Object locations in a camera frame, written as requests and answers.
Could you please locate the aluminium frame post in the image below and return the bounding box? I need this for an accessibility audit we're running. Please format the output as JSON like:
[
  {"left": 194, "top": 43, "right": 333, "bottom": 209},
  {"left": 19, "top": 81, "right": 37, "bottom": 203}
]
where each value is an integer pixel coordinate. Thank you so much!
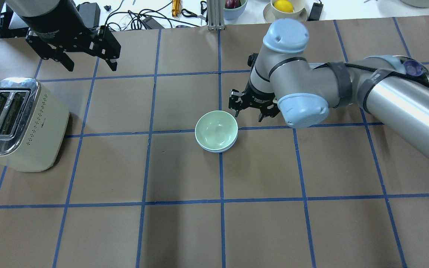
[{"left": 206, "top": 0, "right": 225, "bottom": 31}]

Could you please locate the black power brick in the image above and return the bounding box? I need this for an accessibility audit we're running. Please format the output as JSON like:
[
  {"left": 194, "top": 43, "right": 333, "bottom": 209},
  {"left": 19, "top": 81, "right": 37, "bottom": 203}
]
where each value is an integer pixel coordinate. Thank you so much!
[{"left": 76, "top": 2, "right": 101, "bottom": 29}]

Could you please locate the blue bowl with fruit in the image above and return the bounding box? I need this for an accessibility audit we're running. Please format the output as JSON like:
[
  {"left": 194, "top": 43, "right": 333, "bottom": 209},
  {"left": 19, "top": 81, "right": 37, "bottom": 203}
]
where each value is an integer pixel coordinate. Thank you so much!
[{"left": 223, "top": 0, "right": 247, "bottom": 20}]

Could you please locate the cream bowl with lemon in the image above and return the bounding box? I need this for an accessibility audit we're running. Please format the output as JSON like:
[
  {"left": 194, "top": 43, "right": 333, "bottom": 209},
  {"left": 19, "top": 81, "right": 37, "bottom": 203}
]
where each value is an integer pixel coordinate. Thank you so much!
[{"left": 263, "top": 0, "right": 308, "bottom": 23}]

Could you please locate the green bowl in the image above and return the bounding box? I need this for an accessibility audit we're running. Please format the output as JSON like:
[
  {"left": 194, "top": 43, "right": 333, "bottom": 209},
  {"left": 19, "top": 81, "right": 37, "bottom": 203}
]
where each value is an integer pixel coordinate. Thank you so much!
[{"left": 194, "top": 111, "right": 238, "bottom": 147}]

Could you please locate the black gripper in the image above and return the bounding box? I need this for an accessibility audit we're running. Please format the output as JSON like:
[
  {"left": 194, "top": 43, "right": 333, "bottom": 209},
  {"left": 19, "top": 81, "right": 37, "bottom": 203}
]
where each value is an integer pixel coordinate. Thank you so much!
[{"left": 26, "top": 0, "right": 121, "bottom": 72}]

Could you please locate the silver white toaster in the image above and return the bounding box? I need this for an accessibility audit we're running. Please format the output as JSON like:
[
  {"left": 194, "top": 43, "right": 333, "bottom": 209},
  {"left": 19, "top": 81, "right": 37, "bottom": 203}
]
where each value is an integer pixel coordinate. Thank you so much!
[{"left": 0, "top": 77, "right": 70, "bottom": 172}]

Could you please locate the orange handled tool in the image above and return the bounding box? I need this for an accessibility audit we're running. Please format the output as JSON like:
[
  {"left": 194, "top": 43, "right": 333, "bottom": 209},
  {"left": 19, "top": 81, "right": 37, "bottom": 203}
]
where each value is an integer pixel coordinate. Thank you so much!
[{"left": 171, "top": 0, "right": 181, "bottom": 17}]

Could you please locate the black power adapter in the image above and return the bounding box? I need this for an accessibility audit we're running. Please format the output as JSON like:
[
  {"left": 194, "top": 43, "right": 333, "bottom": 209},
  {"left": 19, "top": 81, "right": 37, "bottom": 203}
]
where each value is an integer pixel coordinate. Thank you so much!
[{"left": 307, "top": 1, "right": 324, "bottom": 21}]

